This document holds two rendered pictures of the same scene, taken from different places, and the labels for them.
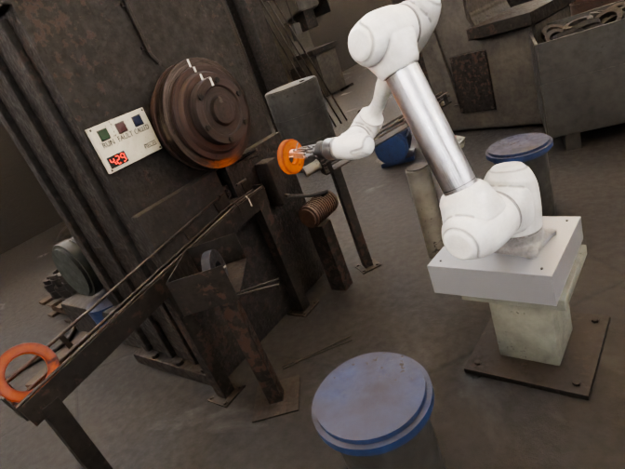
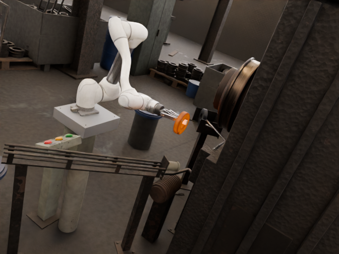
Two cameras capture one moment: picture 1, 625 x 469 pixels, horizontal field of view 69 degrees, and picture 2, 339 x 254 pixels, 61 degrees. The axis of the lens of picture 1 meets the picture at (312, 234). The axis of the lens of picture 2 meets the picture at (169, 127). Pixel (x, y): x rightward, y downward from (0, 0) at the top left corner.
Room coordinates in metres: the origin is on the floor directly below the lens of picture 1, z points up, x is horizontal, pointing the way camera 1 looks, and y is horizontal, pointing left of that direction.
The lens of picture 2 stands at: (3.61, -0.68, 1.54)
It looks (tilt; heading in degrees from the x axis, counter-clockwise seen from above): 24 degrees down; 160
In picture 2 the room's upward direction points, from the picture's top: 19 degrees clockwise
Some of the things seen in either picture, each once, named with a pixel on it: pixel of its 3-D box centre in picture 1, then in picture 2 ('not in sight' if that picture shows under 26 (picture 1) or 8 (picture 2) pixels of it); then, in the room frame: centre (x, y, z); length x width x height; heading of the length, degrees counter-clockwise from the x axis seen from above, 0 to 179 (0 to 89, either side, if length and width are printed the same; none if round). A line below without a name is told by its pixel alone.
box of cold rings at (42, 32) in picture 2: not in sight; (56, 33); (-1.38, -1.21, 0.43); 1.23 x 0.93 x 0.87; 134
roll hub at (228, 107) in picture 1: (220, 111); (227, 89); (2.01, 0.18, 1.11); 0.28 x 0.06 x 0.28; 136
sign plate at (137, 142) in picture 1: (126, 140); not in sight; (1.90, 0.56, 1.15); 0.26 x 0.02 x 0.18; 136
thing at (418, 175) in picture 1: (428, 211); (73, 195); (2.14, -0.61, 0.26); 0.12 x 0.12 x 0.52
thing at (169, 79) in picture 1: (206, 114); (241, 96); (2.07, 0.25, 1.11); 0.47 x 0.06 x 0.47; 136
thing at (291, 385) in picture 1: (242, 335); (195, 150); (1.50, 0.39, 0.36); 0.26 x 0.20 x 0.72; 171
